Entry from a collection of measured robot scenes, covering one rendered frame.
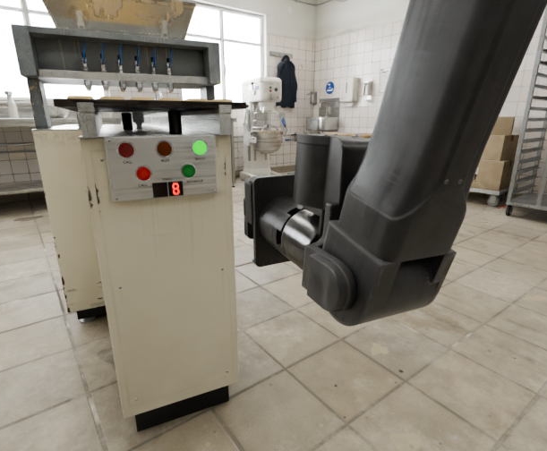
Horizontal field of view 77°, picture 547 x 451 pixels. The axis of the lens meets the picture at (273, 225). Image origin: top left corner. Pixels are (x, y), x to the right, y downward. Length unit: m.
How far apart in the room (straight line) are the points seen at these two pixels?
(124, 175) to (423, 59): 0.71
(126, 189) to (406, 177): 0.70
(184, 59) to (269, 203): 1.36
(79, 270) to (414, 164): 1.56
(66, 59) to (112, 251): 0.93
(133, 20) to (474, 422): 1.83
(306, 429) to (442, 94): 1.08
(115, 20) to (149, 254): 1.01
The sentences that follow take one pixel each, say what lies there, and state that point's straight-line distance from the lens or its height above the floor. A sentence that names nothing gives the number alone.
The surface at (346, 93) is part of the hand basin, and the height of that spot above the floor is 1.25.
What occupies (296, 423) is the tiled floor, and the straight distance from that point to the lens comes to 1.20.
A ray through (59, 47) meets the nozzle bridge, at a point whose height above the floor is 1.13.
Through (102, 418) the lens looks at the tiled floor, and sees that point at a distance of 1.32.
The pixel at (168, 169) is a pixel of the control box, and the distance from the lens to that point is 0.84.
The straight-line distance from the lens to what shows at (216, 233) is 0.93.
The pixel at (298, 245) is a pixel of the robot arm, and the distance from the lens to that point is 0.30.
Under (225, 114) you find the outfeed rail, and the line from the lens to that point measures 0.87.
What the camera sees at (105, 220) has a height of 0.65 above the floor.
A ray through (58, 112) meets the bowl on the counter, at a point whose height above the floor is 0.94.
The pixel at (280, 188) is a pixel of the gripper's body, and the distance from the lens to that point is 0.38.
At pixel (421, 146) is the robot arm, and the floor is 0.86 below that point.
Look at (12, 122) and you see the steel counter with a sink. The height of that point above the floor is 0.85.
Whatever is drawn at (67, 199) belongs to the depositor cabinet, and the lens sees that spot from 1.59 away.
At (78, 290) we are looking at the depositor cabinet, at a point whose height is 0.18.
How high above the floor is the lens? 0.88
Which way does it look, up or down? 17 degrees down
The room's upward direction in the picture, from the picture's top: straight up
